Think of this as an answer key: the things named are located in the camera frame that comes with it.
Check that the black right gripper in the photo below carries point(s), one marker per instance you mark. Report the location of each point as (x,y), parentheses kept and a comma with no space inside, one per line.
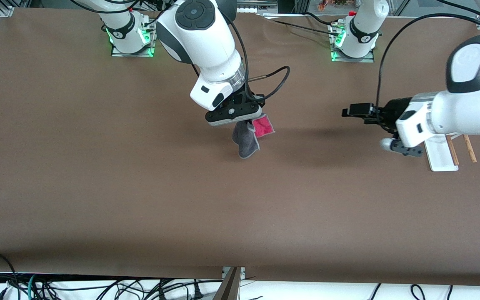
(250,98)

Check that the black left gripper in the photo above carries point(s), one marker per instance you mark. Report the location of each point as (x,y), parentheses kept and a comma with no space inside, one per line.
(395,110)

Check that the grey and pink towel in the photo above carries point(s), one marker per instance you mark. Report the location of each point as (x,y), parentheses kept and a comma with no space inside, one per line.
(246,143)

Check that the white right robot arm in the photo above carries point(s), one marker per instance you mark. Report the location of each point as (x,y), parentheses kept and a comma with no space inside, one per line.
(202,37)

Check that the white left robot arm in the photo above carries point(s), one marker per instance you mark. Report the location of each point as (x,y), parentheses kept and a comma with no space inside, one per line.
(473,108)

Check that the white rack base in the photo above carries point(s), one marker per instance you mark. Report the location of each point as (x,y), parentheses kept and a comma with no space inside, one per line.
(442,158)

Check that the orange plastic items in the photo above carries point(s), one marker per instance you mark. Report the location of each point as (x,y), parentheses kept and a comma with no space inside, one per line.
(331,4)

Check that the white power strip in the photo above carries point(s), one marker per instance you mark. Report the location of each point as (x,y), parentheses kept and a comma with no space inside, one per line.
(261,6)

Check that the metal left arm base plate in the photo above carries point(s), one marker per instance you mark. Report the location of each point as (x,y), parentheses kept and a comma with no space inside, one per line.
(369,59)

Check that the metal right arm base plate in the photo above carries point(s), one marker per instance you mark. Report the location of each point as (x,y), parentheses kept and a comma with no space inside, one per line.
(133,53)

